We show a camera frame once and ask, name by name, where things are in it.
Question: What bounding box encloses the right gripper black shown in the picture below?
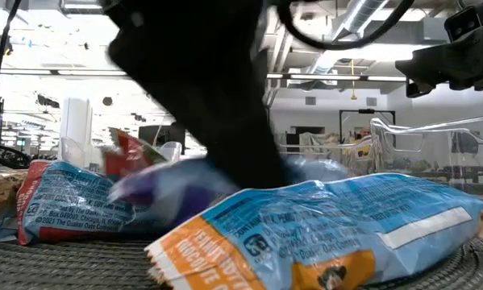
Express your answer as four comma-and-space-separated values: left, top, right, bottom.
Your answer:
394, 23, 483, 97

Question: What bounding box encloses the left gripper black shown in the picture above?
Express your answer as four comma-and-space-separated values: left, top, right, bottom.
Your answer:
103, 0, 297, 190

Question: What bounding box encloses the oatmeal raisin granola bar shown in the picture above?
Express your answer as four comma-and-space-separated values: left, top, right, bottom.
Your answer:
106, 155, 349, 229

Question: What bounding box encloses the chocolate chip granola bar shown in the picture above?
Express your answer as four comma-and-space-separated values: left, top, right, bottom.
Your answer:
16, 159, 145, 247
0, 168, 29, 245
101, 127, 168, 180

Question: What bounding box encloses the peanut butter granola bar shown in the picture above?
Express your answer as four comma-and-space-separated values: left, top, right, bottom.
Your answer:
144, 172, 483, 290

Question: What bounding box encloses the large clear plastic container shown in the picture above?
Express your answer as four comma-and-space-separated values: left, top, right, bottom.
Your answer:
368, 112, 483, 186

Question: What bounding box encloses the long ceiling light strip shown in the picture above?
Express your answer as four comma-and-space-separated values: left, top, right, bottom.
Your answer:
0, 68, 408, 83

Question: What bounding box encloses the person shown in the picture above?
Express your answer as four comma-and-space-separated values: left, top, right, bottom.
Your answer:
345, 126, 377, 162

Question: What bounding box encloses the white column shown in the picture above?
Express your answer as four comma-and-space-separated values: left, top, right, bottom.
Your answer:
58, 96, 94, 164

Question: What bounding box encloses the black ceiling device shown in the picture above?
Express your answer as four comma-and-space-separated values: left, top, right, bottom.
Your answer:
0, 35, 15, 56

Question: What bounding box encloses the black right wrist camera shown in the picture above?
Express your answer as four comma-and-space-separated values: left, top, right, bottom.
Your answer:
443, 4, 483, 41

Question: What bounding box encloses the yellow hanging cord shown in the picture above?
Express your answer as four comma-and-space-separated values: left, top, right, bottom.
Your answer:
349, 59, 358, 101

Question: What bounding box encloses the black metal station frame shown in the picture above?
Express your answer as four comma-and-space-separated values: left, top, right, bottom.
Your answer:
339, 108, 397, 143

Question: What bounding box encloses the silver ventilation duct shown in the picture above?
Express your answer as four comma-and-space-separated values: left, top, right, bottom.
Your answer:
305, 0, 390, 77

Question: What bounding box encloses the black cable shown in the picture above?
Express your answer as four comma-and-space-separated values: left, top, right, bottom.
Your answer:
0, 0, 23, 110
276, 0, 415, 52
0, 139, 32, 169

